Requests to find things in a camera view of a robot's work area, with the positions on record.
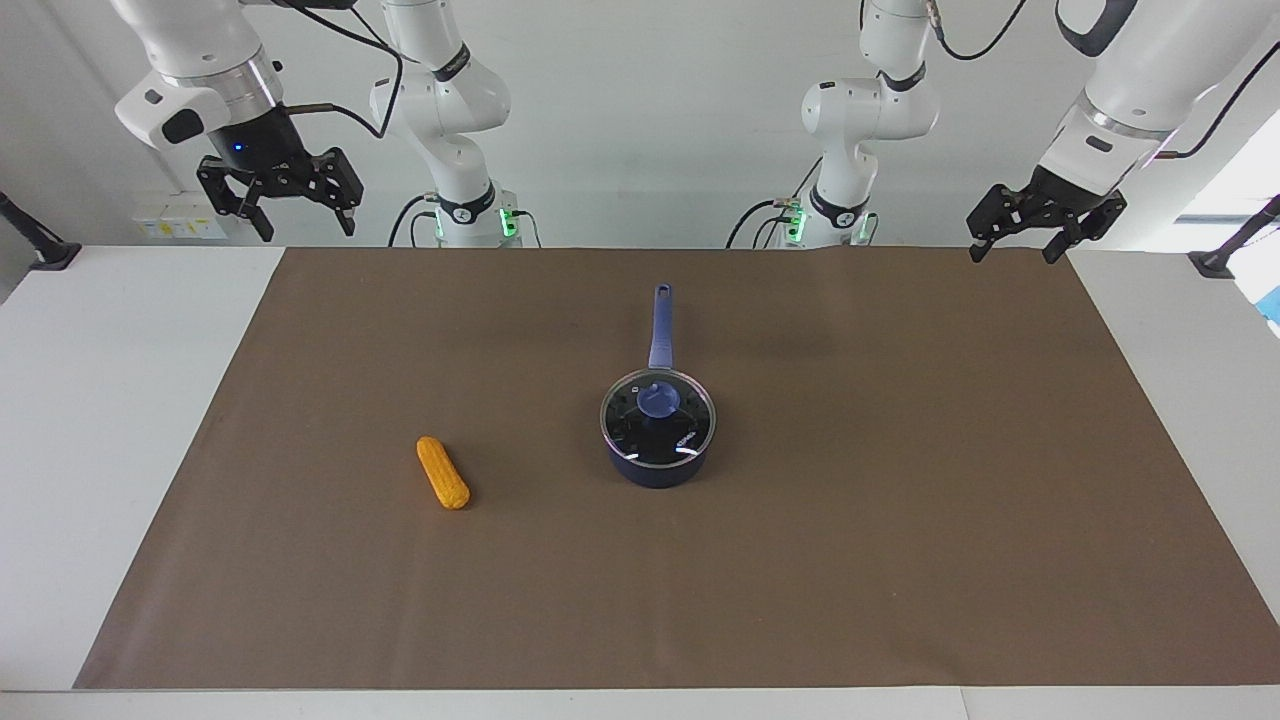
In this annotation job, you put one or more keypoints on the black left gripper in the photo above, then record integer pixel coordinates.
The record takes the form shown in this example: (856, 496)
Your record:
(1065, 195)

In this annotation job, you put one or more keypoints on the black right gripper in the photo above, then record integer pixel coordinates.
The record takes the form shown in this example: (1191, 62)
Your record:
(262, 145)

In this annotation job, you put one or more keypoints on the yellow corn cob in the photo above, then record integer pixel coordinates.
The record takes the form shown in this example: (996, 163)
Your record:
(442, 472)

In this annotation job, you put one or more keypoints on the glass lid with blue knob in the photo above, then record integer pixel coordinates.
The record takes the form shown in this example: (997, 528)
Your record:
(657, 418)

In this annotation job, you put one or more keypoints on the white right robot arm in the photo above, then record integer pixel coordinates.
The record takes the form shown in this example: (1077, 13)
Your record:
(450, 100)

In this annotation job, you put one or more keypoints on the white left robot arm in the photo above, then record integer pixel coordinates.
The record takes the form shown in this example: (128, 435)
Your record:
(860, 110)

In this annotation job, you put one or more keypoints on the black clamp stand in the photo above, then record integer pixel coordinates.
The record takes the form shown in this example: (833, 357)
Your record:
(1225, 255)
(45, 250)

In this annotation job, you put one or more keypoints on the light blue object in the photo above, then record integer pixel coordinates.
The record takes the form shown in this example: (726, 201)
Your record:
(1272, 303)

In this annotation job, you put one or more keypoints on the dark blue saucepan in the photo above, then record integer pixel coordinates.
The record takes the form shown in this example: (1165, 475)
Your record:
(660, 450)

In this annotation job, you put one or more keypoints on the brown table mat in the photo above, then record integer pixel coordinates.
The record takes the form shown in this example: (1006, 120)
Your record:
(640, 580)

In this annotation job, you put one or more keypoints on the white wall socket box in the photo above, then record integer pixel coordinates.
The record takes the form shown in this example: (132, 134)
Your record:
(180, 218)

